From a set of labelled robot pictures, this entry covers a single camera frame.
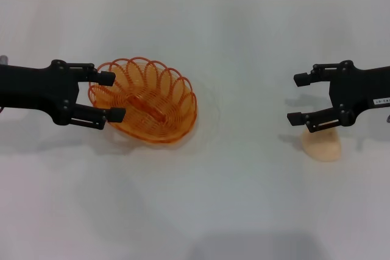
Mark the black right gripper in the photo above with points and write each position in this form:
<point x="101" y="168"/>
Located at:
<point x="359" y="89"/>

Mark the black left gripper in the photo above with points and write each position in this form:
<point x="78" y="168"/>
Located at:
<point x="33" y="86"/>

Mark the beige round bread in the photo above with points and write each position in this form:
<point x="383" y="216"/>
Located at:
<point x="323" y="147"/>

